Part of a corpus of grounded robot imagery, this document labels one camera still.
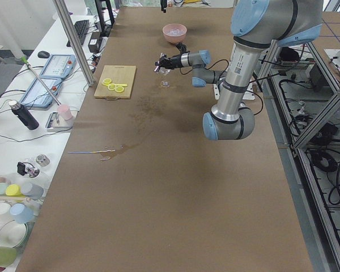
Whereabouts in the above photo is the middle lemon slice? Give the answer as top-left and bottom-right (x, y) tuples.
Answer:
(107, 83), (116, 91)

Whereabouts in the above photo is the white camera pillar base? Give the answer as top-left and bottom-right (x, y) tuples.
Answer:
(212, 81), (256, 100)

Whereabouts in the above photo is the metal rod green tip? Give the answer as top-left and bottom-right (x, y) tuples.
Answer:
(20, 56), (61, 105)

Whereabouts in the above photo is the pink bowl of ice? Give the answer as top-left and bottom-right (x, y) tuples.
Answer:
(162, 23), (187, 44)

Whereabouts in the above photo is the wooden cutting board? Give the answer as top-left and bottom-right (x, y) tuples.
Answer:
(93, 65), (137, 100)

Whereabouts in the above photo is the near blue teach pendant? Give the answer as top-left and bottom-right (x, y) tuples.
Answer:
(19, 78), (62, 109)

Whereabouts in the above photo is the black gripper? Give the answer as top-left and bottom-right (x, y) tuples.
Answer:
(165, 42), (190, 70)

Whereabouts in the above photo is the lemon slice near handle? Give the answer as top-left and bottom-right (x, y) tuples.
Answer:
(114, 86), (125, 93)

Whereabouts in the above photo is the clear wine glass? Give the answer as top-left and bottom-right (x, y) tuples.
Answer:
(159, 67), (171, 88)

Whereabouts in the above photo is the grey office chair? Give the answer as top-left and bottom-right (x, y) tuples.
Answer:
(0, 44), (23, 114)

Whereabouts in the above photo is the steel jigger cup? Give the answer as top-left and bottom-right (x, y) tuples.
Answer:
(154, 52), (166, 73)

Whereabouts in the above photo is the aluminium frame post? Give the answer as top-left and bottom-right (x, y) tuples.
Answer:
(53, 0), (95, 87)

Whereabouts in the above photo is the far lemon slice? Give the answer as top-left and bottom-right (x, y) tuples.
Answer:
(102, 78), (112, 86)

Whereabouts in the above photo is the light blue cup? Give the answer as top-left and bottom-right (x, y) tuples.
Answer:
(10, 203), (35, 224)

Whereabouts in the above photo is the small steel weight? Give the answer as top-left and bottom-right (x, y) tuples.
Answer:
(35, 154), (50, 167)

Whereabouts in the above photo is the black keyboard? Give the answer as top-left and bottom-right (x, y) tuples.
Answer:
(74, 20), (90, 45)

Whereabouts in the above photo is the pink plastic cup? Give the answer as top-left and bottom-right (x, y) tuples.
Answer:
(57, 104), (73, 120)

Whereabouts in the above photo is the far blue teach pendant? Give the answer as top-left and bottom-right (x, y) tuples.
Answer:
(40, 54), (77, 79)

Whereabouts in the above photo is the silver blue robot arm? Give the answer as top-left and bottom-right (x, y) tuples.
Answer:
(155, 1), (323, 141)

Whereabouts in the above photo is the blue teach pendant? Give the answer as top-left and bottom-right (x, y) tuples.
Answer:
(40, 54), (77, 79)
(19, 78), (62, 109)

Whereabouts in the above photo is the black water bottle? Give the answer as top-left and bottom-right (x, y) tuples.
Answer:
(8, 100), (39, 130)

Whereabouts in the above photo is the yellow cup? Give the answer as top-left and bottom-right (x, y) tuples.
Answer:
(5, 184), (23, 197)

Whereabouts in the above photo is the black computer mouse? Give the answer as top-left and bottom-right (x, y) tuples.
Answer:
(37, 50), (50, 58)

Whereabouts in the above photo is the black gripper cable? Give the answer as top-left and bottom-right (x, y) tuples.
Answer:
(181, 58), (230, 76)

